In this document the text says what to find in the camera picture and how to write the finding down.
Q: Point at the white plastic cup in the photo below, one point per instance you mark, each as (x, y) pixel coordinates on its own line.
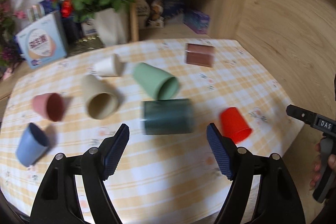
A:
(111, 66)

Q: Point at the blue plastic cup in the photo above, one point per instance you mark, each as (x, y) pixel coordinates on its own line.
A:
(32, 145)

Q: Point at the transparent brown cup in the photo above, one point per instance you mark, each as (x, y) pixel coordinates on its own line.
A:
(201, 55)

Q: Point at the right hand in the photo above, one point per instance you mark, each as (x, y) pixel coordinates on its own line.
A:
(316, 173)

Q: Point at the pink flower plant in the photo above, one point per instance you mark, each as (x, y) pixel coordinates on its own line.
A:
(10, 55)

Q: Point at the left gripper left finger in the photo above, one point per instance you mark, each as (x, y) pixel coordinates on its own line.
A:
(57, 200)

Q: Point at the white black biscuit box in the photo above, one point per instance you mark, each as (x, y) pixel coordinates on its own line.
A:
(150, 14)

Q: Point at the dark blue box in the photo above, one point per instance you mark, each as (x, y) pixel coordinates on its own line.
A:
(173, 11)

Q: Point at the light blue product box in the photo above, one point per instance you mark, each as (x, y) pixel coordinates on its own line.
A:
(43, 41)

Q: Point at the beige plastic cup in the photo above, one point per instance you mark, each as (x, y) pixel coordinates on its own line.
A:
(100, 100)

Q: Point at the red plastic cup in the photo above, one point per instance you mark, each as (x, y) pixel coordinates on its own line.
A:
(234, 126)

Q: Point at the green plastic cup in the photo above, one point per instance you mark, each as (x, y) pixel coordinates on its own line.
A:
(158, 84)

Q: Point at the pink plastic cup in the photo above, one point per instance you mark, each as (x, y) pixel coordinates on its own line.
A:
(49, 106)

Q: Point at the white vase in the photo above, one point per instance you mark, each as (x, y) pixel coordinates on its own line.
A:
(112, 26)

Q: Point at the transparent teal cup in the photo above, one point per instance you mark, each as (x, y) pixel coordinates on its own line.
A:
(168, 117)

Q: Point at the purple box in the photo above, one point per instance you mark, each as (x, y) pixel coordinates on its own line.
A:
(197, 21)

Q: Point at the yellow plaid tablecloth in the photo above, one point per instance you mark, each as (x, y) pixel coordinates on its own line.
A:
(160, 178)

